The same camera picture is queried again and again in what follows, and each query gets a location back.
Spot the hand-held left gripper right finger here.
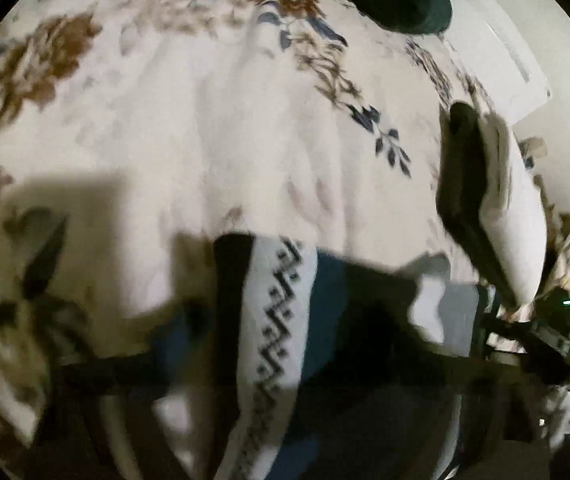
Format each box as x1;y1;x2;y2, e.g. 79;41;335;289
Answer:
457;360;560;480

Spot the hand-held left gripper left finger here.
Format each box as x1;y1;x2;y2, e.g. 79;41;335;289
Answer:
40;350;192;480

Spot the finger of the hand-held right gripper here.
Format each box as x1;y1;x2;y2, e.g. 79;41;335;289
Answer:
480;312;570;387

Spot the navy patterned knit garment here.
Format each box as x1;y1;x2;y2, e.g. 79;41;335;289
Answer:
152;232;483;480

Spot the white and black folded garment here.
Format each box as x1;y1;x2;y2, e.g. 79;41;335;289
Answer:
436;101;550;312

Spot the floral bed sheet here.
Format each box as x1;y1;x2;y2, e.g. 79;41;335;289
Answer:
0;0;570;461

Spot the white panel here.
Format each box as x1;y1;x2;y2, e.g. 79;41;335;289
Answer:
442;0;552;127

